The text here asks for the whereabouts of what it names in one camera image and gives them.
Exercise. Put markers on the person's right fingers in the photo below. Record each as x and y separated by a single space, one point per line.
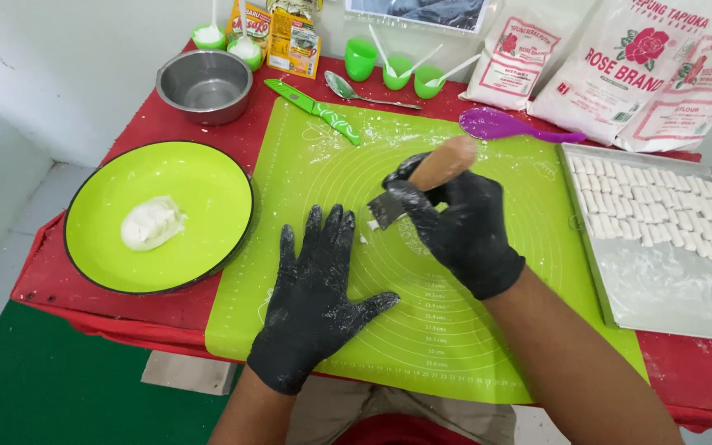
406 188

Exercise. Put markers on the framed picture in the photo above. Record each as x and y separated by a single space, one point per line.
421 12

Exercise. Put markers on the person's right hand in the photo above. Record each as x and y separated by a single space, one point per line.
464 228

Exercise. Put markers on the metal baking tray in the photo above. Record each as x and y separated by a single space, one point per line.
671 290

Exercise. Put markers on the green cup with white powder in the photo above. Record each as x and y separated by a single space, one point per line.
209 37
245 52

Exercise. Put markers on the green floor mat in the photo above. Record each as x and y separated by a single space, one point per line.
65 383

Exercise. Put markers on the metal spoon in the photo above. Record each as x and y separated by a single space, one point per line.
356 94

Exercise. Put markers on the large white flour bag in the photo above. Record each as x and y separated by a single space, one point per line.
622 68

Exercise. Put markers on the small white flour bag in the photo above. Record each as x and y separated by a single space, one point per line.
516 59

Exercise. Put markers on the white plastic spoon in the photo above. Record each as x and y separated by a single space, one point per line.
421 62
243 21
381 49
455 70
214 12

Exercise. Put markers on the person's left hand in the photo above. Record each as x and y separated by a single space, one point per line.
314 303

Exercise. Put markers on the person's beige trousers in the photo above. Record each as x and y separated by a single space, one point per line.
356 411

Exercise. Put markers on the green knife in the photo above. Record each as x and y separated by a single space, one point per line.
313 110

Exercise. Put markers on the white dough lump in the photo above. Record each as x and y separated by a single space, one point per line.
151 224

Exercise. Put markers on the yellow seasoning packet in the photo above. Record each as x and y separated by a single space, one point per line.
294 43

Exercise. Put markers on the green silicone baking mat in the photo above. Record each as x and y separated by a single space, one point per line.
455 290

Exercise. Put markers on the red tablecloth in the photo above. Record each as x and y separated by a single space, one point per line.
127 130

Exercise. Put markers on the red stool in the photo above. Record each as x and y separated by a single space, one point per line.
402 432

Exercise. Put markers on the green round plate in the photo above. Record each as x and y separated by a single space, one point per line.
195 185

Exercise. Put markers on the empty green plastic cup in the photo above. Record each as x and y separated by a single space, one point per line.
360 60

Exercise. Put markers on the purple plastic spoon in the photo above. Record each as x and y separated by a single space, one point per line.
504 125

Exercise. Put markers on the white flour bag pink label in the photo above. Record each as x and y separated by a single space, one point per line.
696 99

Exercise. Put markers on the steel bowl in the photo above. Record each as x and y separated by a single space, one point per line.
204 86

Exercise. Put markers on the rows of cut dough pieces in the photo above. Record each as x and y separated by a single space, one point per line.
652 207

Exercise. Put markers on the orange seasoning packet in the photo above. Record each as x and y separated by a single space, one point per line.
249 21

